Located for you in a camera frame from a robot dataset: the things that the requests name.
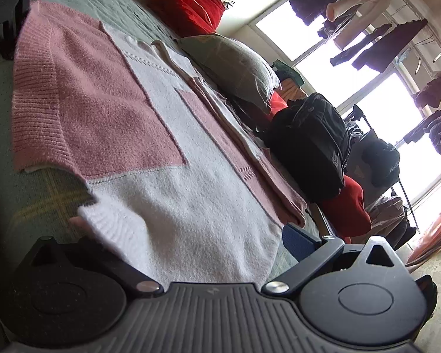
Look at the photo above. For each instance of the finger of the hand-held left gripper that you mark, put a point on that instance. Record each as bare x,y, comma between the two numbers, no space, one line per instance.
5,40

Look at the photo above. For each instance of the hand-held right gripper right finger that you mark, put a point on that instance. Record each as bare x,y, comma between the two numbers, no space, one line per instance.
299,242

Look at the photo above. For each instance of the orange curtain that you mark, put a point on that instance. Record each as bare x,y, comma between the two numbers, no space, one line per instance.
433,235

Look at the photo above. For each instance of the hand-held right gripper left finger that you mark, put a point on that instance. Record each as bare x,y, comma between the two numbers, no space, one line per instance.
132,277

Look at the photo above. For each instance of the grey green pillow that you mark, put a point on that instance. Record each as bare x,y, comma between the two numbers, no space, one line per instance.
235,66

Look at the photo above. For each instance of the pink and white sweater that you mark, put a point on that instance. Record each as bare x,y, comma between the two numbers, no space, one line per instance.
150,136

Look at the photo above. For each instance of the beige shirt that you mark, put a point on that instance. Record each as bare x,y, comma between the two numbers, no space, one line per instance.
386,213

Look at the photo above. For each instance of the black backpack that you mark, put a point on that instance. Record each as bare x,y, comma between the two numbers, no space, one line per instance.
308,147

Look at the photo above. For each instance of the red fleece blanket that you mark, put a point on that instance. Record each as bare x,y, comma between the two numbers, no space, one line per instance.
345,209

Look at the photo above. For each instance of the metal clothes rack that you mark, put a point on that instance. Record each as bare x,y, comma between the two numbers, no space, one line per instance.
408,209

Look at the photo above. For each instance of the window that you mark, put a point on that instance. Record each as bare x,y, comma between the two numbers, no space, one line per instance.
382,99

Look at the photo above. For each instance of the red quilt with beige piping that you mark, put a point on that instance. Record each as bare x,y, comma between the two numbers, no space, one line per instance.
187,3

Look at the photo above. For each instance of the row of hanging laundry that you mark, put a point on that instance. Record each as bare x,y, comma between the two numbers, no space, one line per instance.
389,47

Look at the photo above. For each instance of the black padded garment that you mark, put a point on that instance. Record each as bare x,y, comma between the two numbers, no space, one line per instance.
382,161

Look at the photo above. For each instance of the wall socket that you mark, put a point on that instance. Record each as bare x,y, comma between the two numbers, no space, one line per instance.
228,3

